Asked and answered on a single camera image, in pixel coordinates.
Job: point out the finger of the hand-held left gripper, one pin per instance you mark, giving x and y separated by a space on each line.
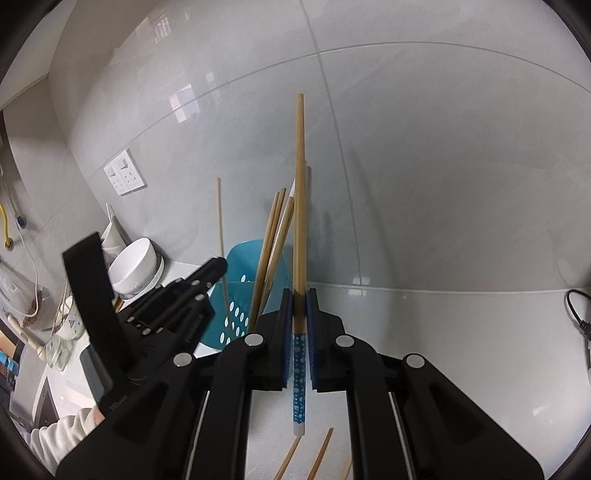
161 314
212 272

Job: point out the clear plastic container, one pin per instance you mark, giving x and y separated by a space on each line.
21 295

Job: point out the set of wooden chopsticks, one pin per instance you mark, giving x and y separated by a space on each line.
270 249

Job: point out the white plastic chopstick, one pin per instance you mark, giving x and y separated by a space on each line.
292 189

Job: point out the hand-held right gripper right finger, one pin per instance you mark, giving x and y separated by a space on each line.
312 360

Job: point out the blue plastic utensil holder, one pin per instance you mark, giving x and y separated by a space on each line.
240 267

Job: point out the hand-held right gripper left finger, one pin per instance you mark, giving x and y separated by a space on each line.
285 369

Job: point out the patterned white bowl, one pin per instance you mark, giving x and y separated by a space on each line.
69 321

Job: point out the white cup with spoon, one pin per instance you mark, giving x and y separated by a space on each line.
113 235

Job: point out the large white bowl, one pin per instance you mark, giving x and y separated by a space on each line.
134 265

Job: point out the blue dotted wooden chopstick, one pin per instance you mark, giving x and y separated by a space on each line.
299 184

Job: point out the person's left forearm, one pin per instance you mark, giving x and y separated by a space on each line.
60 438

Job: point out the white wall socket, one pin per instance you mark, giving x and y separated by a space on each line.
115 180
131 168

